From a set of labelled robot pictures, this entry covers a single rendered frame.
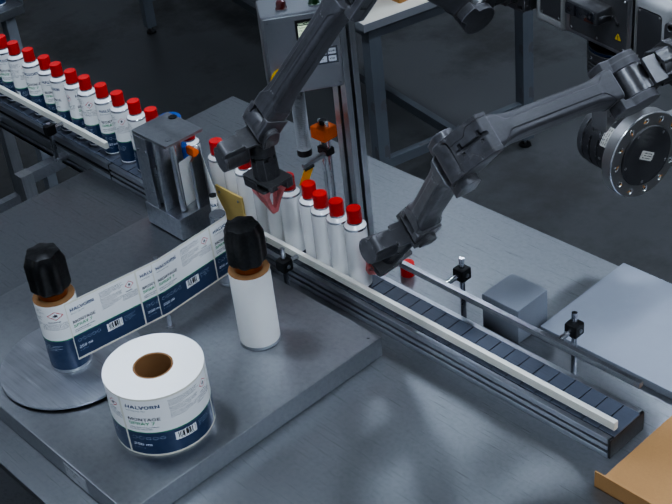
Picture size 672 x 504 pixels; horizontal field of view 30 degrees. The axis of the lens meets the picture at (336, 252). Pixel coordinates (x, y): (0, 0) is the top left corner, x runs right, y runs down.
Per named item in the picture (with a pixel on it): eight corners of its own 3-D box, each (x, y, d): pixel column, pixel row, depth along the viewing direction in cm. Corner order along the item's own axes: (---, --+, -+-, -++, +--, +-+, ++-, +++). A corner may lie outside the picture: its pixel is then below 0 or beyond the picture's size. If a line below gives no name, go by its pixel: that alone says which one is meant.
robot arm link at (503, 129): (486, 163, 209) (456, 112, 211) (451, 196, 221) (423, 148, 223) (669, 89, 231) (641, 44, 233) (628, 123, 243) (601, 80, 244)
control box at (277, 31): (266, 78, 282) (254, 0, 271) (340, 67, 283) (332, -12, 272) (270, 99, 274) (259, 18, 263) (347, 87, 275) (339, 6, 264)
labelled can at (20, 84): (18, 110, 371) (1, 47, 359) (21, 101, 375) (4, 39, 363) (36, 108, 371) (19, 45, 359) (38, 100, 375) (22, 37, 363)
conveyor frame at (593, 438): (110, 179, 342) (107, 164, 339) (142, 162, 348) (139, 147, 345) (609, 459, 238) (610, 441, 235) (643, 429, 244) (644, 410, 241)
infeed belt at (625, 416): (114, 174, 342) (111, 161, 340) (138, 161, 347) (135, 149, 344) (613, 451, 238) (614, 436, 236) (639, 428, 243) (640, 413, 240)
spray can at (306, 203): (302, 255, 295) (292, 181, 283) (321, 248, 296) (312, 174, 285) (313, 266, 291) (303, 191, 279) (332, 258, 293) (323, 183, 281)
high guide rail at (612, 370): (266, 199, 304) (265, 194, 303) (269, 197, 304) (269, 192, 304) (639, 389, 236) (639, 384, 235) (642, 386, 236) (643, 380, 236)
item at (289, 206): (281, 249, 298) (270, 176, 286) (297, 239, 300) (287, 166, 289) (296, 257, 294) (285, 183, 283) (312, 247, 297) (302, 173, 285)
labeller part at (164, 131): (131, 132, 299) (130, 128, 298) (168, 114, 305) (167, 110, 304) (166, 150, 290) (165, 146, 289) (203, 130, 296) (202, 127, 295)
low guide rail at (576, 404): (246, 231, 303) (244, 224, 302) (249, 229, 303) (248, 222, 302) (614, 431, 235) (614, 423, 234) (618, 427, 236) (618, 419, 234)
